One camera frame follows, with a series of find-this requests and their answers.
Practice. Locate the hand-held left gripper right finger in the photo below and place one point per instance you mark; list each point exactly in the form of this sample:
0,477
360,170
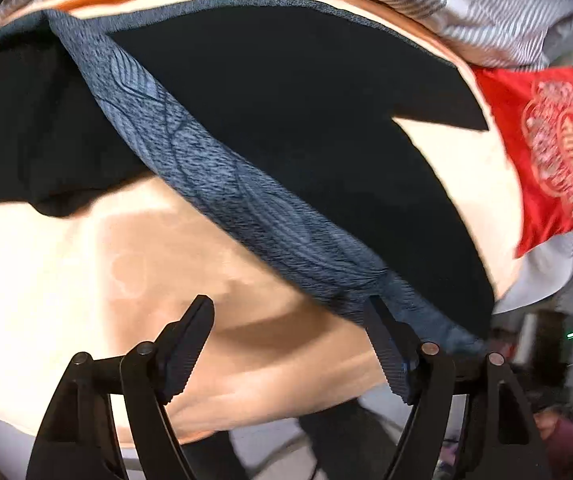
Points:
389,355

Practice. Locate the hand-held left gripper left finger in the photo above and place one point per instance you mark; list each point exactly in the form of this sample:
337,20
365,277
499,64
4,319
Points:
191,350

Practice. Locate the black pants with patterned waistband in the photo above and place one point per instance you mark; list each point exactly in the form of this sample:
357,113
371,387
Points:
291,110

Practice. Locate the person's right leg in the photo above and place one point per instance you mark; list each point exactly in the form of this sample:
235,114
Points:
346,445

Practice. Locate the person's leg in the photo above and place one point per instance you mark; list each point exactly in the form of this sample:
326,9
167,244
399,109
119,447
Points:
346,445
216,460

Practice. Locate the person's left leg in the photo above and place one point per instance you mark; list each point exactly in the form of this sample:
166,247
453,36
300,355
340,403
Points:
216,460

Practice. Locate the peach blanket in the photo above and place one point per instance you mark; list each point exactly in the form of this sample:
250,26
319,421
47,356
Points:
66,260

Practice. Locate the white bed sheet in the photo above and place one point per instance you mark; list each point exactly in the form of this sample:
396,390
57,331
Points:
536,275

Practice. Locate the red embroidered pillow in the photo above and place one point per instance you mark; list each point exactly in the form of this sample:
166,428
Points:
516,160

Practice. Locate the grey striped quilt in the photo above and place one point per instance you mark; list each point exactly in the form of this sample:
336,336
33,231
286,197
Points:
491,10

